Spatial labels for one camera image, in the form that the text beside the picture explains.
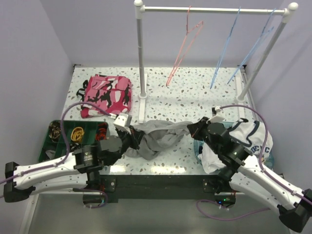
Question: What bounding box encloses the grey tank top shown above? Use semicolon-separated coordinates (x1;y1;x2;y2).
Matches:
124;120;192;160

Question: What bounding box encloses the pink wire hanger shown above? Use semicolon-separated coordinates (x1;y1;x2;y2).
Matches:
165;5;204;87

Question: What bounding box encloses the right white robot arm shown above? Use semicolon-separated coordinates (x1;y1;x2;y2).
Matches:
187;117;312;233

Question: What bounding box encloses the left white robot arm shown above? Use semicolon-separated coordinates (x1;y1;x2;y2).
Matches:
1;127;144;203

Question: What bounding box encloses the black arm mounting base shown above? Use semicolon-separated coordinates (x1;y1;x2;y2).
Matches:
74;175;240;204

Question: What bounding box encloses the clear blue plastic basket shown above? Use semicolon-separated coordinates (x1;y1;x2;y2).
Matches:
194;136;274;174

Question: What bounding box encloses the orange black rolled tie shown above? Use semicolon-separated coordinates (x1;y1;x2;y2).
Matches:
95;123;108;141

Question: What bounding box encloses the pink camouflage garment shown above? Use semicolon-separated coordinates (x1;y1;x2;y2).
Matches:
76;74;132;115

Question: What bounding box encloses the white navy trimmed shirt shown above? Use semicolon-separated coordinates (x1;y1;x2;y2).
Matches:
198;118;273;174

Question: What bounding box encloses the green divided organizer tray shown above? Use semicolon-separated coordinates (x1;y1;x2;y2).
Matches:
38;120;110;162

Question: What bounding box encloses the yellow rolled tie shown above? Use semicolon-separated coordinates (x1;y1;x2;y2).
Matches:
70;127;85;143

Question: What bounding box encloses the black white rolled tie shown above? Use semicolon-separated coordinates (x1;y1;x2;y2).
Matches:
69;142;80;152

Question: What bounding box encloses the gold black rolled tie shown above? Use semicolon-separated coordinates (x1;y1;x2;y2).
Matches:
48;121;61;142

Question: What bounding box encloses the white clothes rack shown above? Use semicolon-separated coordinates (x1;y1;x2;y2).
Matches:
134;0;299;124

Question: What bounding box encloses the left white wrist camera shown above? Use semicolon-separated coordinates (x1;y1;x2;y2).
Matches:
110;113;132;133

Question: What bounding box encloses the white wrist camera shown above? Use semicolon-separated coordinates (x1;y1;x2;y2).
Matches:
110;113;132;133
209;106;225;123

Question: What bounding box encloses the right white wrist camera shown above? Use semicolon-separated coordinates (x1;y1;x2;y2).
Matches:
209;106;225;123

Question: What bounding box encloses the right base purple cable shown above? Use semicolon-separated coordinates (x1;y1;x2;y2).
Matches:
196;192;271;218

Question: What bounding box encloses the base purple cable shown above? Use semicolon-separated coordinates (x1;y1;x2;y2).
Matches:
196;192;271;218
73;187;112;209

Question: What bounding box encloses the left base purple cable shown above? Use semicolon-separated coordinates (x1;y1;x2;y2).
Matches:
73;187;112;209

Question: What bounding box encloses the left blue wire hanger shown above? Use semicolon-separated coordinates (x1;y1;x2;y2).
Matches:
210;7;241;89

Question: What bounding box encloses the blue wire hanger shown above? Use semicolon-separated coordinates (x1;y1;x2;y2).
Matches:
227;8;276;84
210;7;241;89

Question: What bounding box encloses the right blue wire hanger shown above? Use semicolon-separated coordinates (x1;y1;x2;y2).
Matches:
227;8;276;84

